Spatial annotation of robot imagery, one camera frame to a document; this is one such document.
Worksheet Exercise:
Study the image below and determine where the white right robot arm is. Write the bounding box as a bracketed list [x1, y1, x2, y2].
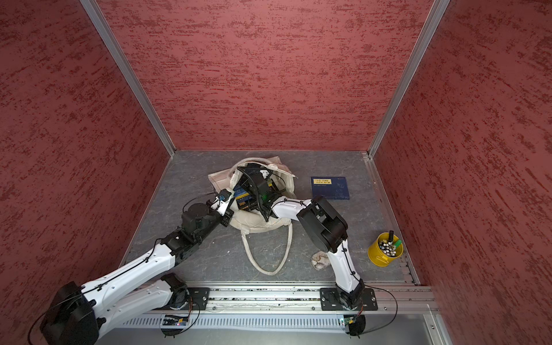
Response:
[231, 162, 365, 309]

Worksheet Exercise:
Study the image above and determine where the left aluminium corner post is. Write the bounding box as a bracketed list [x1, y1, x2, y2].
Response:
[80, 0, 177, 158]

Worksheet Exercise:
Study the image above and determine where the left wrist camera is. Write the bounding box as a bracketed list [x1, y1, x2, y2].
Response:
[218, 189, 232, 204]

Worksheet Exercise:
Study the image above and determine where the left circuit board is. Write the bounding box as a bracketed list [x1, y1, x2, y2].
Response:
[160, 314, 190, 329]

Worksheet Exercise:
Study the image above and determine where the navy blue book top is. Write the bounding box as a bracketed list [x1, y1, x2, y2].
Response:
[310, 176, 350, 200]

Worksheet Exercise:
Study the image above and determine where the circuit board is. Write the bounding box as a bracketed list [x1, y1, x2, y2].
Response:
[160, 314, 190, 329]
[340, 315, 366, 336]

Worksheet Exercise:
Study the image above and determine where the yellow pen cup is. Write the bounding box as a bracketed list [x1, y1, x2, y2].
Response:
[367, 231, 404, 267]

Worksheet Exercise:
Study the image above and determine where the right circuit board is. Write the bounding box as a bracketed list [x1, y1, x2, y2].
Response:
[340, 315, 366, 336]

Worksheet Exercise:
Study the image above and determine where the right aluminium corner post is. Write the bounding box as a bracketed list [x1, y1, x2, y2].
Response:
[367, 0, 450, 160]

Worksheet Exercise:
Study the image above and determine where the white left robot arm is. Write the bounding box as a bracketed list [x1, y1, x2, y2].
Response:
[38, 200, 234, 344]

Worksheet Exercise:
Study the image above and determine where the aluminium corner post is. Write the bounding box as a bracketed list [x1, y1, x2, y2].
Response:
[80, 0, 177, 158]
[367, 0, 450, 160]

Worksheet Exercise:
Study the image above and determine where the navy blue book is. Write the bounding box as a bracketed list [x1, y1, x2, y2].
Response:
[234, 185, 256, 211]
[310, 176, 350, 200]

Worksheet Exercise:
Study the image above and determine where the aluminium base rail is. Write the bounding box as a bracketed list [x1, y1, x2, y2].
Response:
[99, 283, 452, 344]

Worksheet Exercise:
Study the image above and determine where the crumpled white cloth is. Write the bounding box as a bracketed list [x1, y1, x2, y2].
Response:
[311, 251, 331, 270]

